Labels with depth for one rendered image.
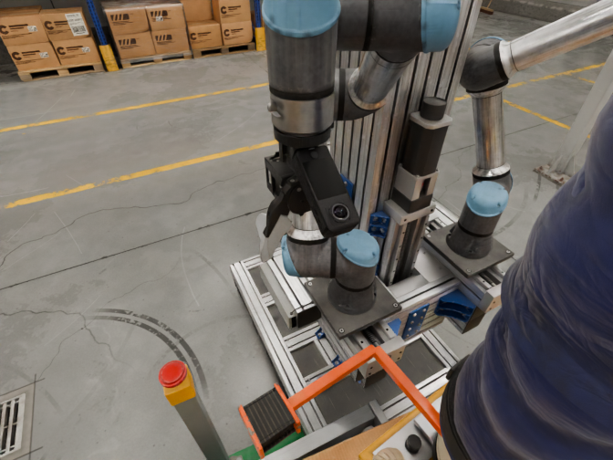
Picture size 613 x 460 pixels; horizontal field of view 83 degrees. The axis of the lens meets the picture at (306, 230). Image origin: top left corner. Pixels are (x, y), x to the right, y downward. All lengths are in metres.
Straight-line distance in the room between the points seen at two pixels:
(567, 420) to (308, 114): 0.39
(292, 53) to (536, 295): 0.33
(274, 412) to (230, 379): 1.45
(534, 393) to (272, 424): 0.43
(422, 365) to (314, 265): 1.19
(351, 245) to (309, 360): 1.09
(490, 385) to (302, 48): 0.43
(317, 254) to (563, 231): 0.66
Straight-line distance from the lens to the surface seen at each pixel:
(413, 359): 2.00
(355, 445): 1.01
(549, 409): 0.44
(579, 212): 0.35
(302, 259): 0.92
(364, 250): 0.92
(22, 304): 3.03
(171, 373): 1.02
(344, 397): 1.85
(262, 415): 0.71
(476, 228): 1.26
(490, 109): 1.25
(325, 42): 0.39
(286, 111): 0.41
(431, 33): 0.50
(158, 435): 2.13
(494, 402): 0.51
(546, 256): 0.37
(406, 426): 0.87
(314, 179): 0.42
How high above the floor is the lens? 1.91
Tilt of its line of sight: 42 degrees down
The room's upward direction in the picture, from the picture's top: straight up
